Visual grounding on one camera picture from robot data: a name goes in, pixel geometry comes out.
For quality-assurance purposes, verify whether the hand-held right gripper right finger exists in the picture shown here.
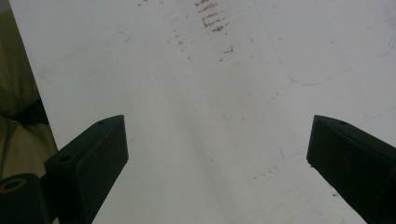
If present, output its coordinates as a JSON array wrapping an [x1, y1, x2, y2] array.
[[305, 114, 396, 224]]

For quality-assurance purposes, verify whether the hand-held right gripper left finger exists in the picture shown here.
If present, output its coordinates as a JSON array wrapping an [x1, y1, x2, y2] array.
[[39, 114, 130, 224]]

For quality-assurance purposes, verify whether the olive green cloth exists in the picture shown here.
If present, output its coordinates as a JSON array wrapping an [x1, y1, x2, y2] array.
[[0, 8, 59, 180]]

